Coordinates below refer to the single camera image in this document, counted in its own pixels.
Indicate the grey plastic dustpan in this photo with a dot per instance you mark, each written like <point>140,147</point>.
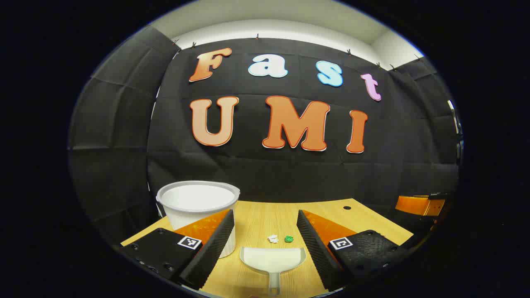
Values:
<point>271,258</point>

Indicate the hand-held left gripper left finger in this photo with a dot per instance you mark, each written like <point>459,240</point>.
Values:
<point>211,248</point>

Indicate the white ribbed garbage bin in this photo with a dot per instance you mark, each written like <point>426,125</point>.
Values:
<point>194,198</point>

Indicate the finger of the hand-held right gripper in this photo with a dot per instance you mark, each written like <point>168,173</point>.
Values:
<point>414,205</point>

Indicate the wooden desktop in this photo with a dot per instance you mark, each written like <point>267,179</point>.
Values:
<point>265,219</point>

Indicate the white paper ball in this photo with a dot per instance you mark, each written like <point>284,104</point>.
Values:
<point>273,238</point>

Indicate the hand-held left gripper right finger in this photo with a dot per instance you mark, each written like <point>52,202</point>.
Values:
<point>314,248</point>

